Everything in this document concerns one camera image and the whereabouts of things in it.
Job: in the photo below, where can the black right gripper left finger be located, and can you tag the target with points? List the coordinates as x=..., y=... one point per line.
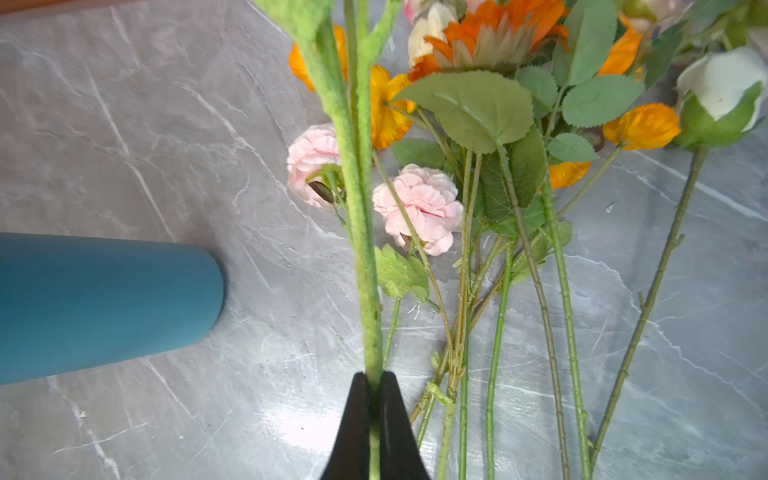
x=350, y=455

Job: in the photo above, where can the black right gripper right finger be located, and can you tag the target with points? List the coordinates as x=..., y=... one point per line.
x=399, y=454

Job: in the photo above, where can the pink peony flower stem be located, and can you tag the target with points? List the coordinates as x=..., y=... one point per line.
x=420, y=205

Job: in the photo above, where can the teal ceramic vase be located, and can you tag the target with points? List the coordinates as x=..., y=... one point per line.
x=72, y=303

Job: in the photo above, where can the orange gerbera flower stem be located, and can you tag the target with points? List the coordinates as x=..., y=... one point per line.
x=487, y=95

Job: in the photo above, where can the white rose flower stem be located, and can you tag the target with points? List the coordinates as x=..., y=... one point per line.
x=719, y=101

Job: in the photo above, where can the pink carnation flower stem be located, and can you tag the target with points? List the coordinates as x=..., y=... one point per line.
x=604, y=71

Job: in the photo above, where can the yellow ranunculus flower stem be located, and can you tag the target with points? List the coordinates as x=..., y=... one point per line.
x=386, y=109

